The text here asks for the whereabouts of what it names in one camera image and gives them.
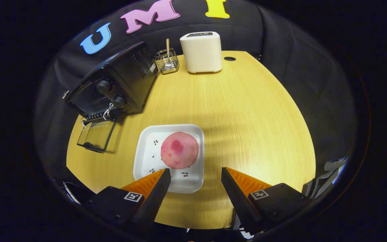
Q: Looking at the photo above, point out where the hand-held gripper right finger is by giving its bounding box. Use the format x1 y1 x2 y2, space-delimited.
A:
221 167 313 235

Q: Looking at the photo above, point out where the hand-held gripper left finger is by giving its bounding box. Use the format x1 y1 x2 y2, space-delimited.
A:
84 168 172 233

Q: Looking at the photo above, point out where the wire mesh holder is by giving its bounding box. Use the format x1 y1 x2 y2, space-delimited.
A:
154 48 180 75

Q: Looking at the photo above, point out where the pink round pastry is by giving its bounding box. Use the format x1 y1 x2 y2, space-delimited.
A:
160 132 199 169

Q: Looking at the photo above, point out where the white square plate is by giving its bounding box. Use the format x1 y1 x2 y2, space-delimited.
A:
133 124 205 194

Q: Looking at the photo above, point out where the white twist tie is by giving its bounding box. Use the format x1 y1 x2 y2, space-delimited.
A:
103 103 114 121

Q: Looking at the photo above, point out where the black toaster oven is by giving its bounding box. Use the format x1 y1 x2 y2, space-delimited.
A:
62 41 159 153

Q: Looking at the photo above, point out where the white pop-up toaster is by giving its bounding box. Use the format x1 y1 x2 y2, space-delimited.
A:
180 32 223 74

